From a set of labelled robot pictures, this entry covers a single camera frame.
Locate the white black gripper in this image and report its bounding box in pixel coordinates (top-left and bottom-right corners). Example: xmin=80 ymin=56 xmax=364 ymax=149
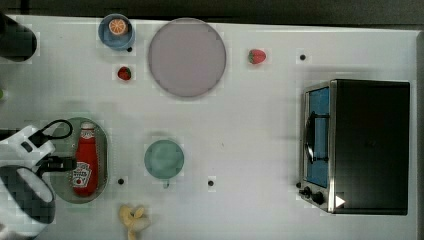
xmin=0 ymin=125 xmax=77 ymax=172

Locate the red ketchup bottle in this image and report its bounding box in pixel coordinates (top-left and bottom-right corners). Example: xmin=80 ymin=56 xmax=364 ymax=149
xmin=72 ymin=122 xmax=99 ymax=197

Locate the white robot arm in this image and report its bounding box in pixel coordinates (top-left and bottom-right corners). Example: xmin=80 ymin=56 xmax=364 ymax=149
xmin=0 ymin=125 xmax=76 ymax=240

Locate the green oval strainer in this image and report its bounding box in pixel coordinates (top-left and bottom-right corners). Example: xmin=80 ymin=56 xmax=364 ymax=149
xmin=50 ymin=117 xmax=108 ymax=204

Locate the peeled banana toy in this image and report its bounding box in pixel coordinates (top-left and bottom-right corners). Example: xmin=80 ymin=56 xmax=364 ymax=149
xmin=119 ymin=205 xmax=151 ymax=240

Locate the green cup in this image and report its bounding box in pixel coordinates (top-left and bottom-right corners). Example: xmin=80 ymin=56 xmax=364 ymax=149
xmin=144 ymin=140 xmax=185 ymax=189

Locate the small red strawberry toy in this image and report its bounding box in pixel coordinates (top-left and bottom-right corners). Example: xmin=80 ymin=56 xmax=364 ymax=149
xmin=117 ymin=67 xmax=132 ymax=81

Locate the black cylinder container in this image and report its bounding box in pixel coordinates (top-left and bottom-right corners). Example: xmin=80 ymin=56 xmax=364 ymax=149
xmin=0 ymin=13 xmax=37 ymax=62

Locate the blue bowl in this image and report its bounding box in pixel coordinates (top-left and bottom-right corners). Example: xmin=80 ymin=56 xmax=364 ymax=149
xmin=98 ymin=13 xmax=135 ymax=51

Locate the orange slice toy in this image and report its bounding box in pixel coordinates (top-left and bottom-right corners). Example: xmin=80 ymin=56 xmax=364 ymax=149
xmin=108 ymin=18 xmax=128 ymax=36

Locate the large grey plate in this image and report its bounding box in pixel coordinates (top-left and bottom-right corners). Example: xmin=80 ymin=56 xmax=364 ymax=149
xmin=148 ymin=18 xmax=226 ymax=97

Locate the large red strawberry toy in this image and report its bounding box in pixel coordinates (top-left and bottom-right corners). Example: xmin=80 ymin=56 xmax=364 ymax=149
xmin=248 ymin=49 xmax=266 ymax=64

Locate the black toaster oven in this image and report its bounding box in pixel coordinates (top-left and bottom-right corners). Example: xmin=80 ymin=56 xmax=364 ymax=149
xmin=296 ymin=79 xmax=411 ymax=215

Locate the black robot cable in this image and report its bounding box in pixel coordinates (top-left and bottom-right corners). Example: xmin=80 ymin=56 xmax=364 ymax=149
xmin=39 ymin=119 xmax=74 ymax=140

